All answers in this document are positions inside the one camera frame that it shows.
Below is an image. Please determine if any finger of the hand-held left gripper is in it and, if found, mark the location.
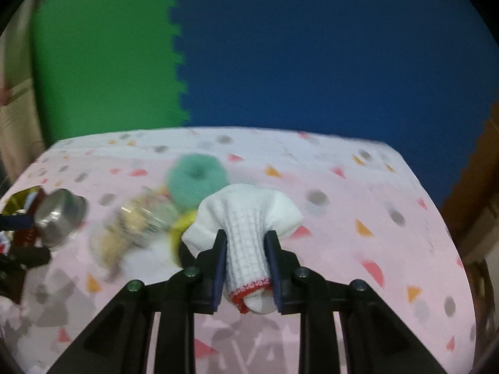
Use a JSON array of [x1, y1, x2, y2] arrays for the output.
[[0, 214, 36, 230], [0, 246, 52, 271]]

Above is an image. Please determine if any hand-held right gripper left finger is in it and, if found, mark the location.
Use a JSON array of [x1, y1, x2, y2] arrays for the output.
[[49, 229, 228, 374]]

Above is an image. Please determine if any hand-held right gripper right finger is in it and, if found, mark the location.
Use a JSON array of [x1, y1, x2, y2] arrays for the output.
[[263, 230, 449, 374]]

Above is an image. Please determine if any white sock with red trim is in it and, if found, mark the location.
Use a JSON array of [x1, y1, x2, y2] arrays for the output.
[[181, 183, 304, 315]]

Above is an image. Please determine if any yellow soft item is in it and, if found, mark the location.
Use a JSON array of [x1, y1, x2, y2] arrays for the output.
[[169, 209, 199, 250]]

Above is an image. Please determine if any teal fluffy scrunchie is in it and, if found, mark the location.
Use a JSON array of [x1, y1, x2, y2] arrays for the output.
[[167, 154, 229, 211]]

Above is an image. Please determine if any steel bowl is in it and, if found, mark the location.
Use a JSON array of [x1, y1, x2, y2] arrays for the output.
[[35, 188, 88, 249]]

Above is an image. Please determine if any clear plastic packet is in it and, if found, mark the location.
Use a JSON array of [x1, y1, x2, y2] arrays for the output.
[[115, 197, 180, 248]]

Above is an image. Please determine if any beige printed banner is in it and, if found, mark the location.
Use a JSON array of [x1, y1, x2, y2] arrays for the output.
[[0, 0, 45, 180]]

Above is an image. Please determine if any pink patterned tablecloth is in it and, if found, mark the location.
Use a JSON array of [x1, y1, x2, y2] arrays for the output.
[[0, 127, 478, 374]]

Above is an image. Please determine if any green foam mat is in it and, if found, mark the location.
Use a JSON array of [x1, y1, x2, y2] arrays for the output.
[[29, 0, 191, 149]]

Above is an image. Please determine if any blue foam mat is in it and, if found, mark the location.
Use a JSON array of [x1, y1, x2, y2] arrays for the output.
[[164, 0, 499, 203]]

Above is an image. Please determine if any brown wooden board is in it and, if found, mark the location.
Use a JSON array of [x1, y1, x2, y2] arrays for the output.
[[438, 101, 499, 242]]

